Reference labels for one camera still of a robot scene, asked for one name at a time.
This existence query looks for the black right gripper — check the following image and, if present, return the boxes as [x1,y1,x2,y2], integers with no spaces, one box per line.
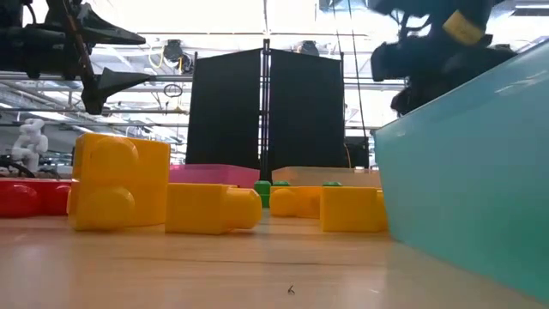
[371,36,518,117]

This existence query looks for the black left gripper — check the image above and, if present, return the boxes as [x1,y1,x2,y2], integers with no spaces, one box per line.
[0,0,152,116]

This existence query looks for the long yellow building block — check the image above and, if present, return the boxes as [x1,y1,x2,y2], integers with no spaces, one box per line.
[67,132,172,232]

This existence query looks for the yellow plastic building block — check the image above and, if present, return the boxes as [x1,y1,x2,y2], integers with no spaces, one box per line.
[319,185,389,233]
[268,185,323,220]
[165,183,263,235]

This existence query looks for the red plastic building block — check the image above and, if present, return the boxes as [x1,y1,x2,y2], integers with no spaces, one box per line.
[0,179,72,218]

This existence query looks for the long green building block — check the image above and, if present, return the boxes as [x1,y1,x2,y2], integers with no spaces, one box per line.
[253,180,272,209]

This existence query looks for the yellow tape label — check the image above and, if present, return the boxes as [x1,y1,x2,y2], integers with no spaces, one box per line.
[442,9,486,46]

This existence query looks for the black computer case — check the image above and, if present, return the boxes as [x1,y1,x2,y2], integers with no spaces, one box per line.
[345,136,371,169]

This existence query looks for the black fabric partition panel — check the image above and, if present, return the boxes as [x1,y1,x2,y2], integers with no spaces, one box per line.
[267,48,347,170]
[185,47,263,171]

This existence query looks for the green translucent plastic bin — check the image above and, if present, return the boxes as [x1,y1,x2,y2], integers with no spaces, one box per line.
[372,40,549,304]

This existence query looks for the orange translucent plastic bin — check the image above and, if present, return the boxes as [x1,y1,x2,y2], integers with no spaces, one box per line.
[271,167,382,189]

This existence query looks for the pink translucent plastic bin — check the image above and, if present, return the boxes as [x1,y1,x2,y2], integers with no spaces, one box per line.
[169,164,261,189]

